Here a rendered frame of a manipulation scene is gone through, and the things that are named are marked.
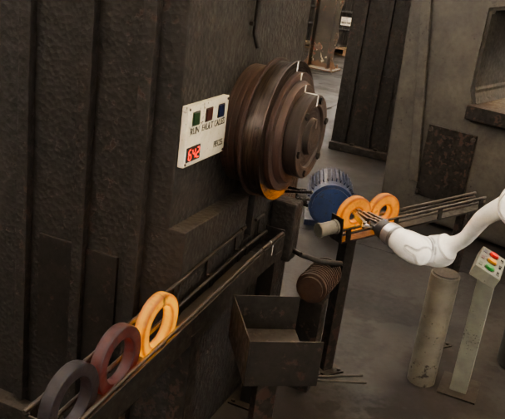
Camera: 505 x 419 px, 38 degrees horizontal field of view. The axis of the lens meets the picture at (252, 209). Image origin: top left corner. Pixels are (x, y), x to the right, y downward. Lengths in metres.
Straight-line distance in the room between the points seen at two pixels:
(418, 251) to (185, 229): 0.91
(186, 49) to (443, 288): 1.57
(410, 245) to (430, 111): 2.51
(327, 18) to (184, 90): 9.33
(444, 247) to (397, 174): 2.53
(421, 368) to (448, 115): 2.25
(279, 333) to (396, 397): 1.08
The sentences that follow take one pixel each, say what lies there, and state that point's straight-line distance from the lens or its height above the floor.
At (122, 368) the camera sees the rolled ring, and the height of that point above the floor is 0.64.
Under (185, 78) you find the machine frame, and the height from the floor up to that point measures 1.32.
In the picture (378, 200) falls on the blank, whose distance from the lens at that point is 3.02.
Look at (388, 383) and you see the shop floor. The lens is 3.28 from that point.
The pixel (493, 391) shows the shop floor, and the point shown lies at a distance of 3.45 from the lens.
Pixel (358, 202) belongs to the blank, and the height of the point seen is 0.78.
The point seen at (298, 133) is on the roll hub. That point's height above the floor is 1.15.
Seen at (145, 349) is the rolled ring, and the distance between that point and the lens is 1.97.
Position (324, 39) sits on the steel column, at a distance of 11.38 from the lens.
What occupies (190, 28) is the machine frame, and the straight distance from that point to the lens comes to 2.05.
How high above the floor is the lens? 1.70
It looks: 20 degrees down
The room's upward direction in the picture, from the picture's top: 8 degrees clockwise
